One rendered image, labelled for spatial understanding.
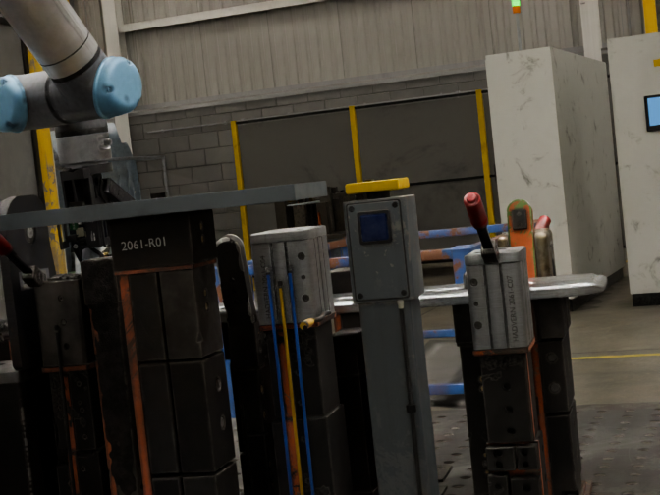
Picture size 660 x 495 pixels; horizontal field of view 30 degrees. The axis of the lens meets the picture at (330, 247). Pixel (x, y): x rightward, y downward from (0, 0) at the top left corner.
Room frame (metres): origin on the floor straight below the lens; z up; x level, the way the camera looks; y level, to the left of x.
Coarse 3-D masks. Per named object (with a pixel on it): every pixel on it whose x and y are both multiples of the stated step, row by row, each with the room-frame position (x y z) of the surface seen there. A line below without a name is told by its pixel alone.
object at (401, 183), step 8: (352, 184) 1.34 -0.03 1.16; (360, 184) 1.34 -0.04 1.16; (368, 184) 1.34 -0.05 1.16; (376, 184) 1.33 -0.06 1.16; (384, 184) 1.33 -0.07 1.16; (392, 184) 1.33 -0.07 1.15; (400, 184) 1.34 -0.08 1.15; (408, 184) 1.38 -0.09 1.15; (352, 192) 1.34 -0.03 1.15; (360, 192) 1.34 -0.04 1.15; (368, 192) 1.36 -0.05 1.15; (376, 192) 1.35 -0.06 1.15; (384, 192) 1.35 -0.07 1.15
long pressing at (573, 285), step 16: (432, 288) 1.73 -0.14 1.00; (448, 288) 1.71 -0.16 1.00; (544, 288) 1.56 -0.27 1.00; (560, 288) 1.55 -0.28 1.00; (576, 288) 1.55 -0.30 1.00; (592, 288) 1.55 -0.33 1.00; (256, 304) 1.76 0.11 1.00; (336, 304) 1.63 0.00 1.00; (352, 304) 1.63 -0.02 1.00; (432, 304) 1.60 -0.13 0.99; (448, 304) 1.59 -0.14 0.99; (0, 320) 1.96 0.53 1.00; (224, 320) 1.67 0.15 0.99
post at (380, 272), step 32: (352, 224) 1.34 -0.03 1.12; (416, 224) 1.38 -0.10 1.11; (352, 256) 1.34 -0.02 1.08; (384, 256) 1.33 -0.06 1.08; (416, 256) 1.36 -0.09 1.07; (352, 288) 1.34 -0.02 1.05; (384, 288) 1.33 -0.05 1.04; (416, 288) 1.34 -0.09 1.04; (384, 320) 1.34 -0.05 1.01; (416, 320) 1.36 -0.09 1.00; (384, 352) 1.34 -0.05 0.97; (416, 352) 1.34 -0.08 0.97; (384, 384) 1.34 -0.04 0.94; (416, 384) 1.33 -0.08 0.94; (384, 416) 1.34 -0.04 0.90; (416, 416) 1.33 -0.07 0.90; (384, 448) 1.34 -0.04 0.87; (416, 448) 1.33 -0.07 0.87; (384, 480) 1.34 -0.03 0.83; (416, 480) 1.33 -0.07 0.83
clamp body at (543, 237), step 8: (536, 232) 1.79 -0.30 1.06; (544, 232) 1.79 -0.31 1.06; (504, 240) 1.79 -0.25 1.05; (536, 240) 1.78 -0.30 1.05; (544, 240) 1.78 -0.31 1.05; (552, 240) 1.86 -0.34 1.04; (536, 248) 1.78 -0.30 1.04; (544, 248) 1.78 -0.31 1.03; (552, 248) 1.85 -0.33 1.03; (536, 256) 1.78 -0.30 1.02; (544, 256) 1.78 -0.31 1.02; (552, 256) 1.84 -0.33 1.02; (544, 264) 1.78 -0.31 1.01; (552, 264) 1.86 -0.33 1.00; (544, 272) 1.78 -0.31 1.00; (552, 272) 1.82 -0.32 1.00; (536, 408) 1.79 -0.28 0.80
